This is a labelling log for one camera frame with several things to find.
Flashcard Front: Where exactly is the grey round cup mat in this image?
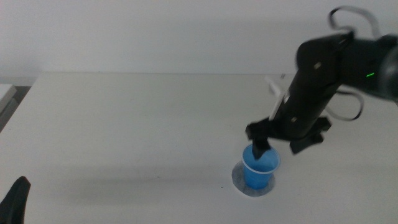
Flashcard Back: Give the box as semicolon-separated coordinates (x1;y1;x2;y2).
231;160;277;198

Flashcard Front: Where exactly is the blue plastic cup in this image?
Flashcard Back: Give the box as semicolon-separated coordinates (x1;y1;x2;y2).
241;143;282;191

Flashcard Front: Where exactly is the grey looped cable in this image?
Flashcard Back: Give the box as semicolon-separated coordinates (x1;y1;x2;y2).
324;90;365;122

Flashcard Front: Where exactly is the white side table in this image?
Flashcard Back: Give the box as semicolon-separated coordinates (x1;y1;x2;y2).
0;83;19;133

